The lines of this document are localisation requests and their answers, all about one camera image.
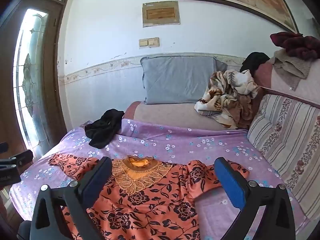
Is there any grey pillow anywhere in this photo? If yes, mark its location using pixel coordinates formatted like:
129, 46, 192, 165
140, 56, 228, 105

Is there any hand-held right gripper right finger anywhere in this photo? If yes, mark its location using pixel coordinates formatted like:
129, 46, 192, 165
214, 157, 296, 240

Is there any black crumpled cloth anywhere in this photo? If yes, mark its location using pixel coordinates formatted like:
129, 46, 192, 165
84, 109, 125, 149

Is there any beige brown floral blanket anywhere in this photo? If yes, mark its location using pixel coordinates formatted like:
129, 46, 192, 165
194, 69, 259, 130

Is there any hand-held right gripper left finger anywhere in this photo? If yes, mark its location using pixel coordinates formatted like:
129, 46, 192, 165
29, 156, 113, 240

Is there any purple floral bedsheet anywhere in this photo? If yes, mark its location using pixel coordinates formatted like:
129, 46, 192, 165
9, 119, 310, 240

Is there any pink sofa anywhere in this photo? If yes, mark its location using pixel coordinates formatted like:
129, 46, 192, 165
124, 55, 320, 133

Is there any black garment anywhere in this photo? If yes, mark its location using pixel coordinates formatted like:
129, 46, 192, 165
239, 52, 271, 77

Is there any beige fleece towel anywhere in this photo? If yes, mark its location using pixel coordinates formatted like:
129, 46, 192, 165
271, 49, 313, 92

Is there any wooden door with stained glass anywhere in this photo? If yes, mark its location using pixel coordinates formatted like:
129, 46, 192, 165
0, 0, 68, 160

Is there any maroon fuzzy cloth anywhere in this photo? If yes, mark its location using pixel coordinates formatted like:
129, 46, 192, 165
270, 32, 320, 60

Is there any orange black floral blouse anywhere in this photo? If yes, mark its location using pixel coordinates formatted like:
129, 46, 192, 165
47, 154, 250, 240

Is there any beige wall panel cover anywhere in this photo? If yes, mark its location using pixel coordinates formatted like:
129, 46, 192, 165
142, 1, 181, 27

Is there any striped floral cushion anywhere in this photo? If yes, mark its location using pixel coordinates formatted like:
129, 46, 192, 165
247, 94, 320, 224

